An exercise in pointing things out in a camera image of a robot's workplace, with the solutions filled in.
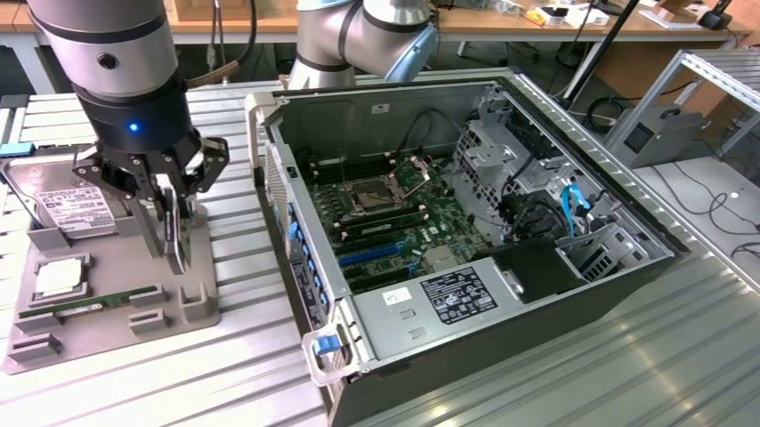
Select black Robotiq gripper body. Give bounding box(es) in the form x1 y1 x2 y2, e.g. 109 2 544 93
73 76 206 158

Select graphics card with metal bracket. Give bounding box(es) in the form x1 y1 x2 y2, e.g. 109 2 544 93
155 177 193 276

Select silver hard disk drive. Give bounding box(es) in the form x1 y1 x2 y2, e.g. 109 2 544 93
0 153 130 241

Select blue plastic disk caddy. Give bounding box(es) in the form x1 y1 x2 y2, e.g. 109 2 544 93
0 141 101 188

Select silver CPU chip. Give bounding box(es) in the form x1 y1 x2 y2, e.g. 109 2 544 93
34 261 83 295

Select grey plastic parts rack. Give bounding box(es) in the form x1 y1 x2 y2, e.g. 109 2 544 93
0 168 223 375

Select brown cardboard box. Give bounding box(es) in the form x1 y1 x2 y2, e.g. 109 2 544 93
166 0 298 22

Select CPU socket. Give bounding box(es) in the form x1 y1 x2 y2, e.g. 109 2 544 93
349 177 406 217

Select green loose RAM stick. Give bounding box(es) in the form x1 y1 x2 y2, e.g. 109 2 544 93
18 285 157 319

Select blue expansion slot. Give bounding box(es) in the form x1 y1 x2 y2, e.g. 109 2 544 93
337 242 406 268

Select metal CPU socket cover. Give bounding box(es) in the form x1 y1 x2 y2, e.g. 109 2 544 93
385 155 433 197

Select green motherboard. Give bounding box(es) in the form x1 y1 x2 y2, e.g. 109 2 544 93
302 150 496 294

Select silver chipset heatsink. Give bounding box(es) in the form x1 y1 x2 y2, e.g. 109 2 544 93
424 246 460 270

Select silver metal drive cage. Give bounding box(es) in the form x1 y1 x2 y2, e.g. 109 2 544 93
455 118 567 215

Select silver power supply unit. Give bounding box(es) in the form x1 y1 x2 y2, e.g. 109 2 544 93
349 255 528 362

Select wooden desk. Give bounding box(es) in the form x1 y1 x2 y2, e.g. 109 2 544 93
0 0 754 45

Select black open PC case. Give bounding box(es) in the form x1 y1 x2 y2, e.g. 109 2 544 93
245 66 694 427

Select silver disk bay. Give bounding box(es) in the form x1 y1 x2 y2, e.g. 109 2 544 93
557 222 656 284

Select black slanted pole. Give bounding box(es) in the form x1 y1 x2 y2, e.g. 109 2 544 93
561 0 643 101

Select white small box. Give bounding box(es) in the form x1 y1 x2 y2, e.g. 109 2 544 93
563 5 612 27

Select grey box with vent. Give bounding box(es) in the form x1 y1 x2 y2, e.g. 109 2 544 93
620 106 706 169

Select black desk device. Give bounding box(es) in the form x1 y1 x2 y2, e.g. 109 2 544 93
698 0 735 31

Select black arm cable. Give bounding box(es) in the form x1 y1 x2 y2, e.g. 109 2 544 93
183 0 259 90

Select black looped internal wire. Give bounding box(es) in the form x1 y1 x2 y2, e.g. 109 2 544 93
398 109 463 157

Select blue SATA wire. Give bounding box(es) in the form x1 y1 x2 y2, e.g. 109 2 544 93
559 184 593 239

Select coiled black floor cable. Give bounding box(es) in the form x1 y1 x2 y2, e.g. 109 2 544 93
587 95 632 134

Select black table cables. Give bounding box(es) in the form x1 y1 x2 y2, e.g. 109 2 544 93
652 162 760 268

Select aluminium profile frame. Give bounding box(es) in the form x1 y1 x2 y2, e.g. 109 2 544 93
603 48 760 149

